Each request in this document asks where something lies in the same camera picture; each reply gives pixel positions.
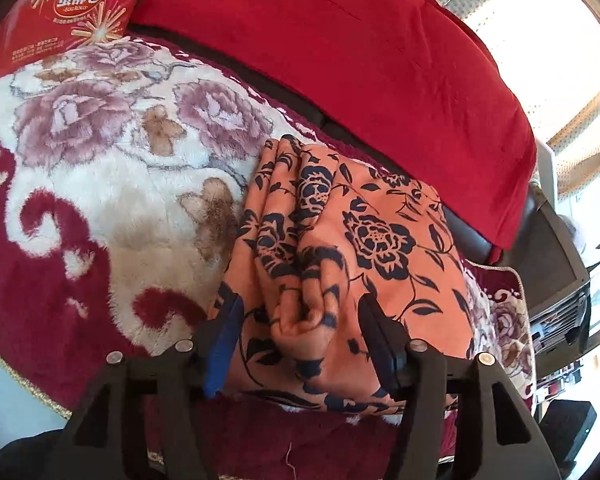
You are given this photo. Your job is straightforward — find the orange floral pants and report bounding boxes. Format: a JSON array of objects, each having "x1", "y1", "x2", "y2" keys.
[{"x1": 207, "y1": 135, "x2": 477, "y2": 417}]

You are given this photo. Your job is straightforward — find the maroon and white floral blanket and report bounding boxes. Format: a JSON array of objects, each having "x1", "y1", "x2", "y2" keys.
[{"x1": 0, "y1": 32, "x2": 537, "y2": 480}]

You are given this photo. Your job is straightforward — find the red blanket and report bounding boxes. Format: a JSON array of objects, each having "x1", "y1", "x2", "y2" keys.
[{"x1": 128, "y1": 0, "x2": 538, "y2": 251}]

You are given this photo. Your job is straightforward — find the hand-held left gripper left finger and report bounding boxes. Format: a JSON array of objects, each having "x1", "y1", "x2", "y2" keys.
[{"x1": 42, "y1": 292, "x2": 244, "y2": 480}]

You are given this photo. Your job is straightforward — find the grey television set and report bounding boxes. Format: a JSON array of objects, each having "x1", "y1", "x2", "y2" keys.
[{"x1": 500, "y1": 195, "x2": 593, "y2": 376}]

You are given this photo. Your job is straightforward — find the beige curtain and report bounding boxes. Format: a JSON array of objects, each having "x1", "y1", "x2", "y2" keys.
[{"x1": 405, "y1": 0, "x2": 600, "y2": 196}]

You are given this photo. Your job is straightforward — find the red gift box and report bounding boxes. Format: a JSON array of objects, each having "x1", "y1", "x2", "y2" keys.
[{"x1": 0, "y1": 0, "x2": 157, "y2": 87}]

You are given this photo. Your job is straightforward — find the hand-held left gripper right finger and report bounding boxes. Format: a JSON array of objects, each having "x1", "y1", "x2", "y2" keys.
[{"x1": 357, "y1": 293, "x2": 558, "y2": 480}]

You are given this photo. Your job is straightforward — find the black leather sofa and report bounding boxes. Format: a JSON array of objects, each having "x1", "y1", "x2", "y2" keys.
[{"x1": 125, "y1": 0, "x2": 553, "y2": 266}]

